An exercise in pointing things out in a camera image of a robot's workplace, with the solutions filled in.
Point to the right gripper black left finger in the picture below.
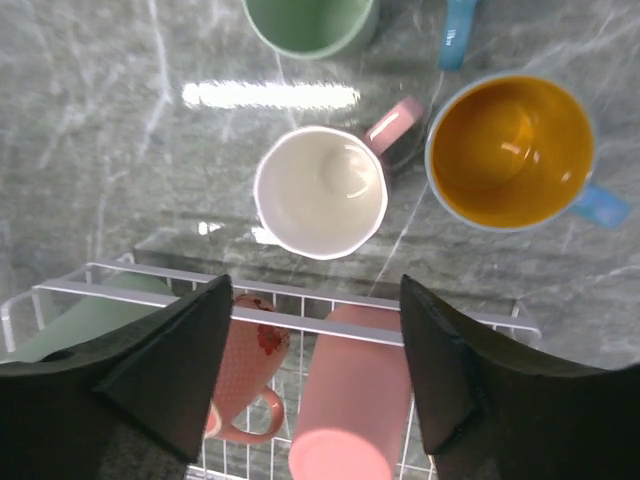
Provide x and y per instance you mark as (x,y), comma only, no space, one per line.
(130,404)

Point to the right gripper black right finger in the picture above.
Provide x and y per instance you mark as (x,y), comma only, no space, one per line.
(490,407)

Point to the tall pink plastic cup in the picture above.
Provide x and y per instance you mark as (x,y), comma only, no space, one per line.
(353,411)

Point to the orange floral mug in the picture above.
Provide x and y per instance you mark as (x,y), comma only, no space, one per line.
(253,354)

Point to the blue mug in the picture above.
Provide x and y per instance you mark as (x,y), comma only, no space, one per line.
(511,152)
(457,31)

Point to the pink mug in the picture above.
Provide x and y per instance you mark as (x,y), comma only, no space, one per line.
(322,192)

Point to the blue mug, white inside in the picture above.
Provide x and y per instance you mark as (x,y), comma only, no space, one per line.
(457,31)

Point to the short green plastic cup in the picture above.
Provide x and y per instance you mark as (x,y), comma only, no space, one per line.
(314,29)

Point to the white wire dish rack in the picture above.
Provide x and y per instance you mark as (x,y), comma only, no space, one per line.
(123,281)

